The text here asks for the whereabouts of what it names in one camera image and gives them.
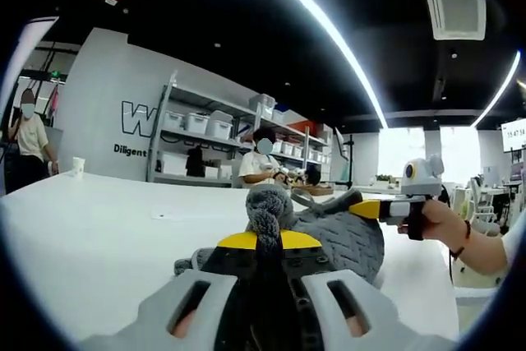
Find white box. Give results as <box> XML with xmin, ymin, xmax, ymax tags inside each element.
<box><xmin>158</xmin><ymin>151</ymin><xmax>189</xmax><ymax>175</ymax></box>

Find pink hanging garment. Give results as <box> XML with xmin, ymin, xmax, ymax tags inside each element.
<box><xmin>48</xmin><ymin>79</ymin><xmax>62</xmax><ymax>120</ymax></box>

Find black tripod stand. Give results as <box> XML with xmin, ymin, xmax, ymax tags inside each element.
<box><xmin>335</xmin><ymin>126</ymin><xmax>359</xmax><ymax>188</ymax></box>

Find dark beaded bracelet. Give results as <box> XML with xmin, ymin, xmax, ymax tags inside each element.
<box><xmin>449</xmin><ymin>219</ymin><xmax>473</xmax><ymax>262</ymax></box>

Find grey towel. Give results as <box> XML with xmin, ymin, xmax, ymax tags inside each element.
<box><xmin>174</xmin><ymin>185</ymin><xmax>385</xmax><ymax>351</ymax></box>

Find white office chair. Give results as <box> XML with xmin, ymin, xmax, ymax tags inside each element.
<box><xmin>468</xmin><ymin>176</ymin><xmax>503</xmax><ymax>238</ymax></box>

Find white ceiling light strip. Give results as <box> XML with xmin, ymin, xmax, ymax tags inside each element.
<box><xmin>471</xmin><ymin>49</ymin><xmax>523</xmax><ymax>128</ymax></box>
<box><xmin>262</xmin><ymin>0</ymin><xmax>390</xmax><ymax>130</ymax></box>

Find black cable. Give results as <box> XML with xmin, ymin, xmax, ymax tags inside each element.
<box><xmin>446</xmin><ymin>250</ymin><xmax>459</xmax><ymax>287</ymax></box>

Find grey metal shelf rack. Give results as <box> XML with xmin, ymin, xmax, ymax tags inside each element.
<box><xmin>145</xmin><ymin>69</ymin><xmax>335</xmax><ymax>188</ymax></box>

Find row of white storage bins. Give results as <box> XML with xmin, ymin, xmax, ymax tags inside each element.
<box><xmin>162</xmin><ymin>94</ymin><xmax>332</xmax><ymax>165</ymax></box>

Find black bag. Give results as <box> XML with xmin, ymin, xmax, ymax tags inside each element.
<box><xmin>185</xmin><ymin>146</ymin><xmax>205</xmax><ymax>178</ymax></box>

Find ceiling air conditioner vent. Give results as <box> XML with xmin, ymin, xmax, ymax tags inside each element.
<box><xmin>421</xmin><ymin>0</ymin><xmax>488</xmax><ymax>42</ymax></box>

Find wall display screen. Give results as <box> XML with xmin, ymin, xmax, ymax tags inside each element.
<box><xmin>501</xmin><ymin>118</ymin><xmax>526</xmax><ymax>153</ymax></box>

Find person's right hand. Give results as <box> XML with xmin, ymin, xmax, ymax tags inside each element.
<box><xmin>396</xmin><ymin>199</ymin><xmax>469</xmax><ymax>247</ymax></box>

